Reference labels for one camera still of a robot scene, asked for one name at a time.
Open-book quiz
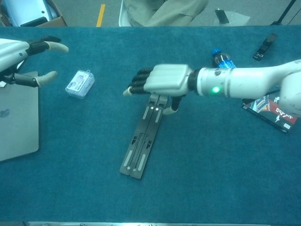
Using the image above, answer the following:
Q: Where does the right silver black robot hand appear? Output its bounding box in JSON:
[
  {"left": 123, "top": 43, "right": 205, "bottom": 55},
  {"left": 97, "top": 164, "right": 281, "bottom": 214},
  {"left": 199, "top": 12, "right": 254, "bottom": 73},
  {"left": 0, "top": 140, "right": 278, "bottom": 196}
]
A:
[{"left": 122, "top": 64, "right": 192, "bottom": 116}]

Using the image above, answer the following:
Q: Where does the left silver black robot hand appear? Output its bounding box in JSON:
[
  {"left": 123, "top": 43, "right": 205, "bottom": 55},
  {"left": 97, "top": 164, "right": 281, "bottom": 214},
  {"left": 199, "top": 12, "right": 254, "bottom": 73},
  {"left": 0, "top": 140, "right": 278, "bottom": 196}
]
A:
[{"left": 0, "top": 35, "right": 70, "bottom": 88}]

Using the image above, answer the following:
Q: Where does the black folding laptop stand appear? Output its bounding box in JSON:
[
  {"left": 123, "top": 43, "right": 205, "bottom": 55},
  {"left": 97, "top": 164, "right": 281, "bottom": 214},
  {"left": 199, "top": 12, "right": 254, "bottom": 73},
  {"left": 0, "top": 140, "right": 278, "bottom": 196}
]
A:
[{"left": 119, "top": 93, "right": 170, "bottom": 180}]

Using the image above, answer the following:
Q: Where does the silver closed laptop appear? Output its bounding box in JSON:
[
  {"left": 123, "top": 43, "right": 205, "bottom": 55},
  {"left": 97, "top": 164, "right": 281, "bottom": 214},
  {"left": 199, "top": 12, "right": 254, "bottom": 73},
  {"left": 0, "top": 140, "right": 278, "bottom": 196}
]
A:
[{"left": 0, "top": 71, "right": 40, "bottom": 162}]

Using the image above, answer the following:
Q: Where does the dark metal support rod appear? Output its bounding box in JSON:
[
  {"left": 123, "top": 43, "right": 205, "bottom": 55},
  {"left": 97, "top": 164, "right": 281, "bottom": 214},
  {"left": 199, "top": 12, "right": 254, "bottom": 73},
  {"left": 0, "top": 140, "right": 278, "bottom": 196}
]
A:
[{"left": 270, "top": 0, "right": 299, "bottom": 26}]

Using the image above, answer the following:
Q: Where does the light grey flat device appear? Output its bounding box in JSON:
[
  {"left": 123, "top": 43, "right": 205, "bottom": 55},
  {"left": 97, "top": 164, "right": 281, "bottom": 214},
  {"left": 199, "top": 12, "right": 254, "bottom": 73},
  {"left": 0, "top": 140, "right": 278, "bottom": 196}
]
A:
[{"left": 4, "top": 0, "right": 59, "bottom": 27}]

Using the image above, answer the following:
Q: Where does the brown cardboard box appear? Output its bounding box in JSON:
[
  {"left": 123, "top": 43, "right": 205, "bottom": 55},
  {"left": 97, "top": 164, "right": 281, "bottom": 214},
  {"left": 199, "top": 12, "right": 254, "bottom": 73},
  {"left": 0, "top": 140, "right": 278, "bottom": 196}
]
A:
[{"left": 0, "top": 0, "right": 68, "bottom": 27}]

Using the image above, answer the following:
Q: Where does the cola bottle with blue label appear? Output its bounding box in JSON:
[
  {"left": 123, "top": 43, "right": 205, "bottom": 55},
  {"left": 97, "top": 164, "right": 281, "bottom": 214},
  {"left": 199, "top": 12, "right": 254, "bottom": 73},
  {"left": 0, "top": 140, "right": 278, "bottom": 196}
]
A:
[{"left": 210, "top": 48, "right": 236, "bottom": 69}]

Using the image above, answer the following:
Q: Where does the seated person in beige clothes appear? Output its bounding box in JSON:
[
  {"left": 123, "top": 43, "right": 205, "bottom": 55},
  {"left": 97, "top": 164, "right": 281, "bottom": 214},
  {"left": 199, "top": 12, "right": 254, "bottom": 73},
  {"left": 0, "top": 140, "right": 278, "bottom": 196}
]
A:
[{"left": 123, "top": 0, "right": 211, "bottom": 27}]

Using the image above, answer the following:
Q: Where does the small clear plastic case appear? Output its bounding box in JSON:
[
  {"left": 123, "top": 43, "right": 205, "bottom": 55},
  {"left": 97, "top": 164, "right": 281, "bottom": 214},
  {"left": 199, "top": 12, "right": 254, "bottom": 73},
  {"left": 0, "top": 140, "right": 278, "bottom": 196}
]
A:
[{"left": 65, "top": 69, "right": 95, "bottom": 100}]

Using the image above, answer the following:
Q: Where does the black smartphone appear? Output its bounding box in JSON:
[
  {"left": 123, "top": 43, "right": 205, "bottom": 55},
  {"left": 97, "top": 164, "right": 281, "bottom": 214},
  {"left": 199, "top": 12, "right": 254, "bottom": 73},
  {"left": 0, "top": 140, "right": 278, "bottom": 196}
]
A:
[{"left": 215, "top": 9, "right": 230, "bottom": 24}]

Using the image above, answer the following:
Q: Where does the black handheld device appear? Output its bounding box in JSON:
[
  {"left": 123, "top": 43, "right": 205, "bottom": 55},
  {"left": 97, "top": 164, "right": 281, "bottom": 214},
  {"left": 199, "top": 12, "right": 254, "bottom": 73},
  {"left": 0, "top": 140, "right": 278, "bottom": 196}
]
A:
[{"left": 253, "top": 33, "right": 278, "bottom": 61}]

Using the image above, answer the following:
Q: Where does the red black printed box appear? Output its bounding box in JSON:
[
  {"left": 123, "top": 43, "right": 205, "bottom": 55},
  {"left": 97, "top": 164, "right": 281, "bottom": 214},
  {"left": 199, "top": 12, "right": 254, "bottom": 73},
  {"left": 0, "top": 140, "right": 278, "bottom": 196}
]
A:
[{"left": 242, "top": 93, "right": 298, "bottom": 135}]

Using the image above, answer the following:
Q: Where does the aluminium frame rail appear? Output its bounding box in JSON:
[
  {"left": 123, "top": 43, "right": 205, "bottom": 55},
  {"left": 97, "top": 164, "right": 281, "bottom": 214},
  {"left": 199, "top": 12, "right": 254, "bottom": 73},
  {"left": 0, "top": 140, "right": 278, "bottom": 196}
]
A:
[{"left": 28, "top": 221, "right": 278, "bottom": 226}]

